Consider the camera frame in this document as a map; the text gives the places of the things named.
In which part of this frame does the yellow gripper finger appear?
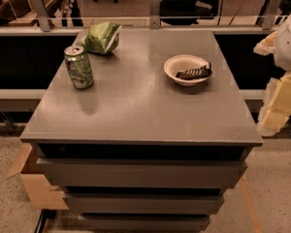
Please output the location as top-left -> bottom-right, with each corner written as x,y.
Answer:
253,31 -> 277,55
257,72 -> 291,137

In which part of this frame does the dark rxbar chocolate bar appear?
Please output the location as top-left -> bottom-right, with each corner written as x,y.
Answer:
176,63 -> 212,81

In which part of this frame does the white paper bowl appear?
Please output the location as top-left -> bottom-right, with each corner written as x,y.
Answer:
164,54 -> 211,86

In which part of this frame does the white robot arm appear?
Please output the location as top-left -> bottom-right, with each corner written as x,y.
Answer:
253,14 -> 291,137

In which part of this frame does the black office chair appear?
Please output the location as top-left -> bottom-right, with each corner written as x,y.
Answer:
159,0 -> 219,25

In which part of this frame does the green chip bag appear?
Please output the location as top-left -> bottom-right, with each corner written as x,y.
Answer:
82,22 -> 121,55

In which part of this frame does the green soda can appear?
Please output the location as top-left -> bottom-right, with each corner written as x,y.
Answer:
64,46 -> 94,89

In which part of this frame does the cardboard box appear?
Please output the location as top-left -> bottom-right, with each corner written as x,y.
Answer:
6,143 -> 68,210

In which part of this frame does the right metal railing post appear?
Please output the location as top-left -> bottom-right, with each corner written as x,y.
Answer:
261,0 -> 281,30

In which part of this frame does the metal railing post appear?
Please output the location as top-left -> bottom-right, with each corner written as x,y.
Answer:
30,0 -> 50,32
149,0 -> 161,29
261,0 -> 281,30

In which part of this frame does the middle metal railing post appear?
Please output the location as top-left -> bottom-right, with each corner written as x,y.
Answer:
149,0 -> 161,29

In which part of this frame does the left metal railing post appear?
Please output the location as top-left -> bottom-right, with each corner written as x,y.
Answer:
30,0 -> 50,32

